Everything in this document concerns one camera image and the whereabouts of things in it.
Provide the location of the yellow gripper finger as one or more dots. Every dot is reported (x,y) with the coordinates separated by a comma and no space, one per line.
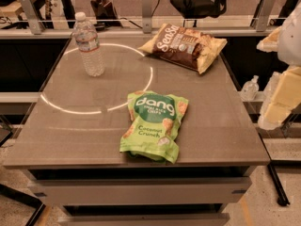
(270,43)
(286,97)

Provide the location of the brown SeaSalt chip bag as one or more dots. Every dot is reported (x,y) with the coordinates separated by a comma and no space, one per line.
(186,47)

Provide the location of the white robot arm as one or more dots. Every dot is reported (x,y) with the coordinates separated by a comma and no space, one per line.
(289,40)

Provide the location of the green Dang chip bag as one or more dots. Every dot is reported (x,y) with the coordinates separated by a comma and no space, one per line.
(156,120)

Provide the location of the left clear sanitizer bottle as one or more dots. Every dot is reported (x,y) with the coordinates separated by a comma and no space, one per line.
(250,89)

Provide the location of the black office chair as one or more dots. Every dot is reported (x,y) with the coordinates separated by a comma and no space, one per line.
(199,9)

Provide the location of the dark box behind glass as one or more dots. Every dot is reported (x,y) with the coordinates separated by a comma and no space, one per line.
(104,13)

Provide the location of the clear plastic water bottle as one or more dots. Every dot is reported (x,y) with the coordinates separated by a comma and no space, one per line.
(87,41)

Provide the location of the upper grey table drawer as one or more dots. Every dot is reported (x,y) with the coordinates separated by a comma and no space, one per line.
(138,192)

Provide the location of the grey table drawer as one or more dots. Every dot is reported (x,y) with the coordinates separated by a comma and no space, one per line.
(138,192)
(148,220)

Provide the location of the lower grey table drawer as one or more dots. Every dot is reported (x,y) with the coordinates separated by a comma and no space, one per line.
(148,220)

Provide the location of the right metal rail bracket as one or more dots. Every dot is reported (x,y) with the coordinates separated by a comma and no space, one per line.
(262,19)

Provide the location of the metal rail bracket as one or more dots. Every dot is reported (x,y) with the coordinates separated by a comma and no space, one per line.
(35,25)
(262,19)
(146,16)

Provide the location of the middle metal rail bracket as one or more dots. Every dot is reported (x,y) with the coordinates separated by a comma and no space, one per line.
(146,16)

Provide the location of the left metal rail bracket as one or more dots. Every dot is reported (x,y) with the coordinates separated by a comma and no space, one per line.
(35,25)

